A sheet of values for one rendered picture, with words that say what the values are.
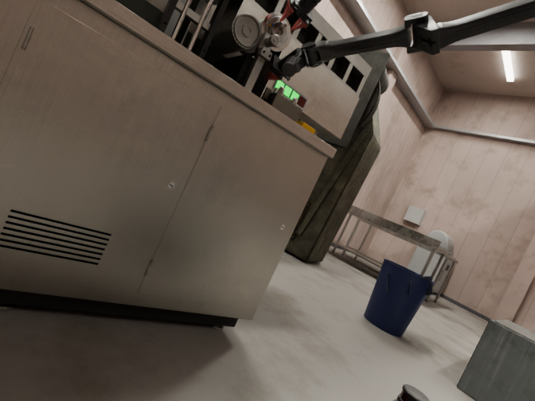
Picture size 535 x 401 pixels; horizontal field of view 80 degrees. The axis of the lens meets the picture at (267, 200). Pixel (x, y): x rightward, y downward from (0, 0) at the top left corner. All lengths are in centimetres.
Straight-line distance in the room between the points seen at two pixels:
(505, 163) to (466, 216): 151
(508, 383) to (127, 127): 239
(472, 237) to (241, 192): 824
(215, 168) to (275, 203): 30
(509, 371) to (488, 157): 754
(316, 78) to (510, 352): 199
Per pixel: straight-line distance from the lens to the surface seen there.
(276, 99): 144
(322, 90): 208
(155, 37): 99
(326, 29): 212
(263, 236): 126
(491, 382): 255
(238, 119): 110
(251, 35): 144
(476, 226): 915
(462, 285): 901
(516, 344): 251
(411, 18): 123
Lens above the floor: 64
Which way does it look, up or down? 2 degrees down
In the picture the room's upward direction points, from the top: 25 degrees clockwise
